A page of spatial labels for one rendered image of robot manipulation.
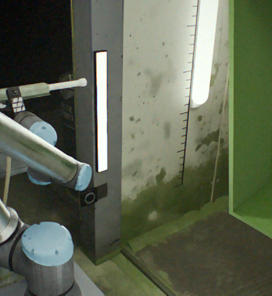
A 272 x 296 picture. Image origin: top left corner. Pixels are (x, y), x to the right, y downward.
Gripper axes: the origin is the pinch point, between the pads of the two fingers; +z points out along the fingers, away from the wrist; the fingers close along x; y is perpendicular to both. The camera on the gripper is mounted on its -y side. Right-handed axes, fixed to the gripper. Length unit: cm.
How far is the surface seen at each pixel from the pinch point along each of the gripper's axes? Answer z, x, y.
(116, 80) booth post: 9, 60, 3
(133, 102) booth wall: 9, 72, 16
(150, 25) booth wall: 9, 80, -23
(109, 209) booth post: 10, 57, 77
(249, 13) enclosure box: -42, 90, -33
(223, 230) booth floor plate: -14, 131, 109
